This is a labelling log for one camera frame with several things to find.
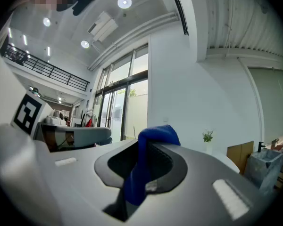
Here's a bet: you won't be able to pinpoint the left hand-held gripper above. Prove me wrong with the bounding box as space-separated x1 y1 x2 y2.
0 43 53 140

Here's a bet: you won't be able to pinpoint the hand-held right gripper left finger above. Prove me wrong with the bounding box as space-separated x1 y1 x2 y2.
35 139 139 226

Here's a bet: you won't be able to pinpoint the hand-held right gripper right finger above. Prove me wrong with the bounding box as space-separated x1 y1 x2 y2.
131 142 277 226

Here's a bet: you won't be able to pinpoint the white cube box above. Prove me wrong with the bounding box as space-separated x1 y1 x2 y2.
72 126 113 148

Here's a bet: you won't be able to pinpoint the blue cloth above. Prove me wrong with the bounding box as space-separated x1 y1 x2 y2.
122 124 181 207

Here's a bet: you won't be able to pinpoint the brown cardboard box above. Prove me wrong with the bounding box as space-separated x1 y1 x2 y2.
226 140 254 175

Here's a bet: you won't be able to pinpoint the black balcony railing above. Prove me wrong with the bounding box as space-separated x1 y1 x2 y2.
1 43 90 92

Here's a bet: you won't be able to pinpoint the white flowers in vase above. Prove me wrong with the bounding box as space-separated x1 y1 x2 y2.
202 129 215 154

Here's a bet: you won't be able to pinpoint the glass sliding door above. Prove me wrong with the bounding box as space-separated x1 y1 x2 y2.
94 43 149 143

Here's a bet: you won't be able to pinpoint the white ceiling air conditioner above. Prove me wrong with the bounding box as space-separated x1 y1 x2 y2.
87 11 119 42

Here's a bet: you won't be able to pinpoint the grey roller blind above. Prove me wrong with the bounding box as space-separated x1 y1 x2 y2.
247 67 283 145

